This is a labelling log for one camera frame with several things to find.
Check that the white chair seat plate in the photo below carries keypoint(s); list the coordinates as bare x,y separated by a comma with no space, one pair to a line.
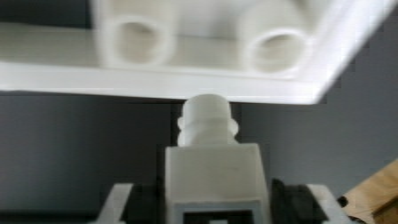
255,49

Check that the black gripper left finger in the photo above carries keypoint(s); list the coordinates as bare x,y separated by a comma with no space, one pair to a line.
134,205

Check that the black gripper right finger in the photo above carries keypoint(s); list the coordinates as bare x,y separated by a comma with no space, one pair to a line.
304,205

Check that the white chair leg with tag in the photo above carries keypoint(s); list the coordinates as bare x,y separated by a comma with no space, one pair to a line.
216,186

